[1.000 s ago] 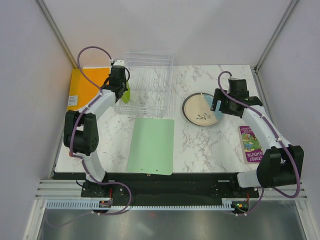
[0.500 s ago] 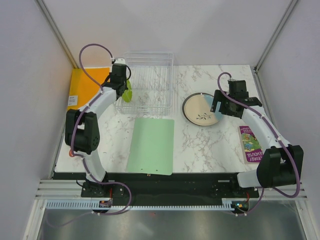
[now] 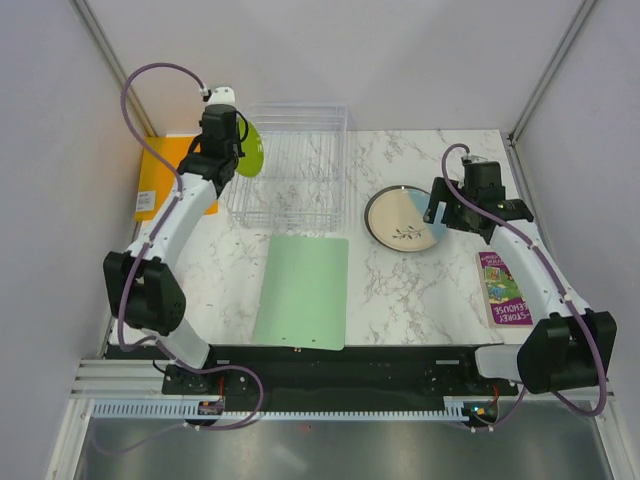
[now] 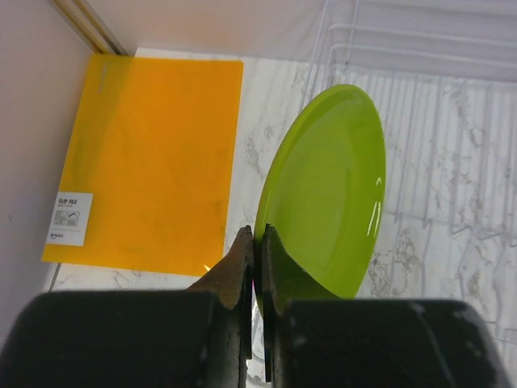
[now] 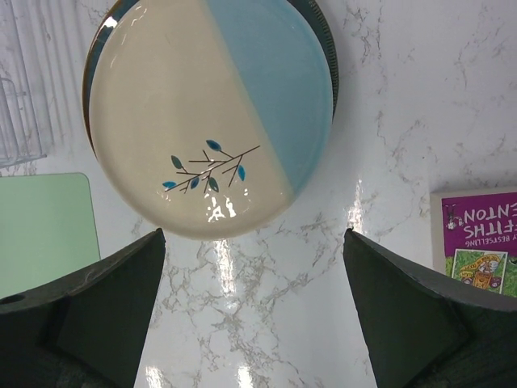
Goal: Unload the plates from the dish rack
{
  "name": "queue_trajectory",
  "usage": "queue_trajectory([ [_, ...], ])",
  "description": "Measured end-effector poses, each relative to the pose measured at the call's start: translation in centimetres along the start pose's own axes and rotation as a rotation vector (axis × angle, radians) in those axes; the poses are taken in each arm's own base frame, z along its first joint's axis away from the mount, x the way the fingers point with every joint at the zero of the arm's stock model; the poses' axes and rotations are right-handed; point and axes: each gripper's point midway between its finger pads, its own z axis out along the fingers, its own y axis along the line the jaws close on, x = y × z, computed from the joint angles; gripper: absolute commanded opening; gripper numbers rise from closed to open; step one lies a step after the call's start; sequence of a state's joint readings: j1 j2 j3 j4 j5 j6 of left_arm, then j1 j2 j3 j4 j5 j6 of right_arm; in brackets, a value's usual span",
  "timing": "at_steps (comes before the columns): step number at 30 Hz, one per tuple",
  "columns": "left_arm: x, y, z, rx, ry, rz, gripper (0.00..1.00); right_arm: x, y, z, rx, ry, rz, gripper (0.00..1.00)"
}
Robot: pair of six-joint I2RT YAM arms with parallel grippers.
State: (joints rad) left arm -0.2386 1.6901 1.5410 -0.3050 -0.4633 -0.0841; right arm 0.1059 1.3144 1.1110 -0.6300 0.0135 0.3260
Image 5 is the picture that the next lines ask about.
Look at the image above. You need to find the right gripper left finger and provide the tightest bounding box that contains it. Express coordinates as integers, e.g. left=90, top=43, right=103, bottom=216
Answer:
left=1, top=229, right=166, bottom=387

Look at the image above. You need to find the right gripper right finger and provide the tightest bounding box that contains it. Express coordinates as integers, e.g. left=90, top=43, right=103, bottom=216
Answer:
left=343, top=229, right=516, bottom=387

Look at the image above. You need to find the cream and blue plate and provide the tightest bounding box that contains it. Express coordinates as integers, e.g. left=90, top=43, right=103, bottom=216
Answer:
left=90, top=1, right=333, bottom=240

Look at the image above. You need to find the dark brown-rimmed plate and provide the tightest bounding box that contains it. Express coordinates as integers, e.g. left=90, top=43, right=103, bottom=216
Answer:
left=82, top=0, right=141, bottom=156

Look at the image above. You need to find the grey-blue plate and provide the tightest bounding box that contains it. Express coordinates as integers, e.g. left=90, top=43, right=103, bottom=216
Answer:
left=288, top=0, right=339, bottom=116

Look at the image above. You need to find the light green cutting mat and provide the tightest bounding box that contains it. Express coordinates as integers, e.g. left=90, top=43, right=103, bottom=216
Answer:
left=1, top=173, right=100, bottom=298

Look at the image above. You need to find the purple children's book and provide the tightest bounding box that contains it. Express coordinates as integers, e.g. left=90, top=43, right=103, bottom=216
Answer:
left=430, top=187, right=516, bottom=297

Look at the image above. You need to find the white wire dish rack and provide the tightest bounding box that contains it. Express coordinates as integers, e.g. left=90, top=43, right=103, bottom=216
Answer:
left=1, top=1, right=114, bottom=175

